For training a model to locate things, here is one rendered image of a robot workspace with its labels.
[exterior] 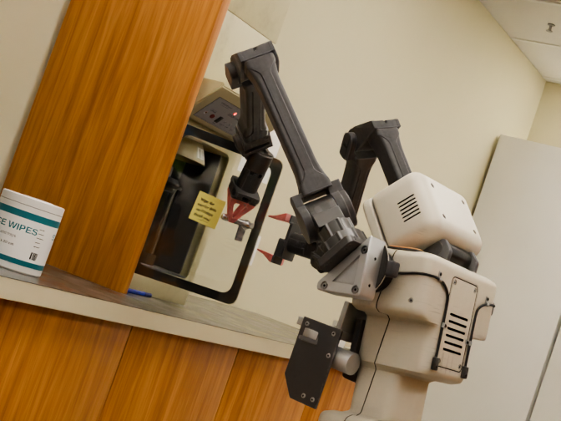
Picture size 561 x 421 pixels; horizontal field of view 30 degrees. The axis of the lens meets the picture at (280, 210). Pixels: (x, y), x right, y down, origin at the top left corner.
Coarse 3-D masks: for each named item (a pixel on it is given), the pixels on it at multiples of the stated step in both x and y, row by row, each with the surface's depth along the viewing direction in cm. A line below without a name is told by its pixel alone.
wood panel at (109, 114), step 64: (128, 0) 270; (192, 0) 259; (64, 64) 276; (128, 64) 265; (192, 64) 255; (64, 128) 271; (128, 128) 260; (64, 192) 266; (128, 192) 256; (64, 256) 261; (128, 256) 251
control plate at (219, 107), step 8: (208, 104) 264; (216, 104) 265; (224, 104) 267; (232, 104) 268; (200, 112) 266; (208, 112) 267; (216, 112) 268; (224, 112) 270; (232, 112) 271; (208, 120) 271; (224, 120) 273; (232, 120) 275; (224, 128) 277; (232, 128) 278
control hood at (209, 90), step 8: (208, 80) 262; (200, 88) 262; (208, 88) 261; (216, 88) 260; (224, 88) 260; (200, 96) 262; (208, 96) 261; (216, 96) 262; (224, 96) 263; (232, 96) 265; (200, 104) 263; (192, 112) 265; (200, 120) 269; (216, 128) 276; (272, 128) 286; (232, 136) 282
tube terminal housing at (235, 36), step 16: (224, 32) 273; (240, 32) 279; (256, 32) 284; (224, 48) 274; (240, 48) 280; (208, 64) 271; (224, 64) 276; (224, 80) 278; (208, 128) 278; (144, 288) 273; (160, 288) 278; (176, 288) 284
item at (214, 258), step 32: (192, 128) 266; (192, 160) 266; (224, 160) 269; (192, 192) 267; (224, 192) 269; (160, 224) 264; (192, 224) 267; (224, 224) 270; (256, 224) 273; (160, 256) 265; (192, 256) 268; (224, 256) 270; (192, 288) 268; (224, 288) 271
